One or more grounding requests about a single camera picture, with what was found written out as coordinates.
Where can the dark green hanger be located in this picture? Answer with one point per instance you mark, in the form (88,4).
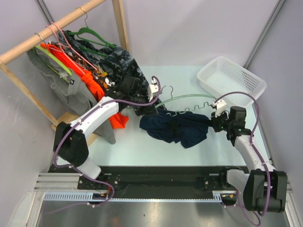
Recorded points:
(89,41)

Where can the mint green wavy hanger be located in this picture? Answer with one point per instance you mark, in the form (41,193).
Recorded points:
(160,105)

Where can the grey shorts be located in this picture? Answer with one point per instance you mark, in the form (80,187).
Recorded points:
(70,89)

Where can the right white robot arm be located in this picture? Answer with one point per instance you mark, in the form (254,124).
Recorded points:
(263,188)

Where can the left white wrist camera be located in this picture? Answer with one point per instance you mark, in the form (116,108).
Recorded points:
(153,89)

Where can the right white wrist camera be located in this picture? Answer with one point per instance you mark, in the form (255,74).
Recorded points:
(219,106)

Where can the orange patterned shorts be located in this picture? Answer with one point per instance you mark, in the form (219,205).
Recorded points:
(100,77)

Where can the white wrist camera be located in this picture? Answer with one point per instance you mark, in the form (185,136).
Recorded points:
(153,89)
(219,106)

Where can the white slotted cable duct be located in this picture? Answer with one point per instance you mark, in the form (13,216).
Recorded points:
(96,197)

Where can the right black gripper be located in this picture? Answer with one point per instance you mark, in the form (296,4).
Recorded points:
(214,121)

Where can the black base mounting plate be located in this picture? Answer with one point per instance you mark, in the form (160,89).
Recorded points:
(175,183)

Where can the dark camouflage shorts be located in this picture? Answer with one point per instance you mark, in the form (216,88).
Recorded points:
(121,67)

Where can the bright orange shorts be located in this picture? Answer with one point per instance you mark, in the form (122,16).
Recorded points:
(117,121)

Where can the white plastic basket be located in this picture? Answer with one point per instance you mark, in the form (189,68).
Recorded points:
(221,76)

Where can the wooden clothes rack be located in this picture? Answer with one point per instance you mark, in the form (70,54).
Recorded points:
(31,42)

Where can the navy blue shorts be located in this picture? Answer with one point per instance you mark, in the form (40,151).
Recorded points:
(188,129)

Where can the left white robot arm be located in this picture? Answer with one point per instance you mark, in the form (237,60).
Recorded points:
(70,143)

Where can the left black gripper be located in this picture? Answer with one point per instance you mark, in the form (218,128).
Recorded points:
(147,110)

